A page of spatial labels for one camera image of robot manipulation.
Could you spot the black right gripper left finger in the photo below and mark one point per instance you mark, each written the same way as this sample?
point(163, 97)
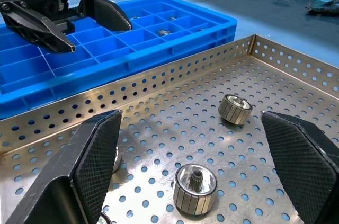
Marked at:
point(79, 176)

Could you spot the perforated stainless steel tray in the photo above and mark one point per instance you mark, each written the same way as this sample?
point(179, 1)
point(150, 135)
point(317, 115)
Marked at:
point(185, 139)

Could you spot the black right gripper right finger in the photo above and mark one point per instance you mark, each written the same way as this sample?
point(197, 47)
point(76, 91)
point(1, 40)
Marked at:
point(299, 168)

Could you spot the blue plastic compartment tray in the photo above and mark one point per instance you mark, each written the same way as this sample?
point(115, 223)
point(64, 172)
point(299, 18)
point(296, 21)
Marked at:
point(106, 57)

